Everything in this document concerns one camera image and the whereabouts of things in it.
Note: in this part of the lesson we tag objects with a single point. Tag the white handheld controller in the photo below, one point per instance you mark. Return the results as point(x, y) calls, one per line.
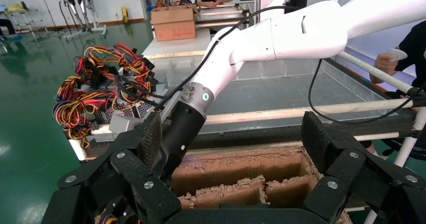
point(397, 54)

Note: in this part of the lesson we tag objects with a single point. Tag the closed brown cardboard box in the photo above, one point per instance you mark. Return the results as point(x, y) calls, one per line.
point(173, 24)

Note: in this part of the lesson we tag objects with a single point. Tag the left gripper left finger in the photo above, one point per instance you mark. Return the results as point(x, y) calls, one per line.
point(133, 169)

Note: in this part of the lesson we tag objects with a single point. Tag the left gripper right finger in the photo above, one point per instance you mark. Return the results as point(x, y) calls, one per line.
point(349, 169)

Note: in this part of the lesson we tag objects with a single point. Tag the yellow floor post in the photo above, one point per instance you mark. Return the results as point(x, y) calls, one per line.
point(124, 14)

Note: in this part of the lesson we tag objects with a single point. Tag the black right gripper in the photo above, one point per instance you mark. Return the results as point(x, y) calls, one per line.
point(183, 132)

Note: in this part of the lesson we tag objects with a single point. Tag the operator person in black shirt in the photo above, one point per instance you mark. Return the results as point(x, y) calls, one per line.
point(416, 46)

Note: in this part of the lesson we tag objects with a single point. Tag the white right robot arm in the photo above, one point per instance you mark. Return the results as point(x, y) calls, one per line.
point(299, 32)

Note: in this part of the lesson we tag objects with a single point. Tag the operator hand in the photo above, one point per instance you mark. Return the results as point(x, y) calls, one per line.
point(384, 62)

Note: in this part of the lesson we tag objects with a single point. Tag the black microphone stand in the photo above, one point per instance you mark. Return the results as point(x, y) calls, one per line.
point(46, 9)

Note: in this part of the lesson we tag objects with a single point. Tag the cardboard box with dividers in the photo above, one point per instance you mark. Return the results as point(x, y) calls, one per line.
point(233, 169)

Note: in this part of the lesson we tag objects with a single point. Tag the clear acrylic divider tray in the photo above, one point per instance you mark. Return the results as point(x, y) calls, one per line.
point(283, 89)

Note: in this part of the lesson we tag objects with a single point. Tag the person legs in black trousers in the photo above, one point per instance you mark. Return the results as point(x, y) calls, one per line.
point(6, 26)

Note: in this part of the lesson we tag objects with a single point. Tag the white pipe rack frame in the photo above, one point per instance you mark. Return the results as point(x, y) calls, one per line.
point(283, 112)

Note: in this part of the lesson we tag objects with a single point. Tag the silver robot on stand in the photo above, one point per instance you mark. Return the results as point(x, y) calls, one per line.
point(78, 6)

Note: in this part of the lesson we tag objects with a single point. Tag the white work table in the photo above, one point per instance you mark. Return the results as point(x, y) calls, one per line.
point(179, 47)

